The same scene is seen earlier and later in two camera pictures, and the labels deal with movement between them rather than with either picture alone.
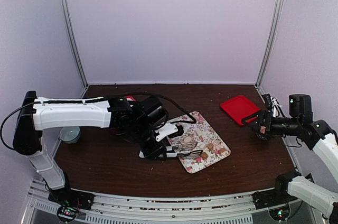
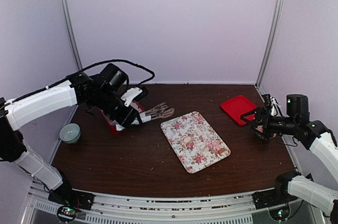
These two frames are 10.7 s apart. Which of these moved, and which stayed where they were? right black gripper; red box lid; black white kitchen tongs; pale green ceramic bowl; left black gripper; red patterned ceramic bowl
Moved: left black gripper; black white kitchen tongs
Stayed: red patterned ceramic bowl; right black gripper; pale green ceramic bowl; red box lid
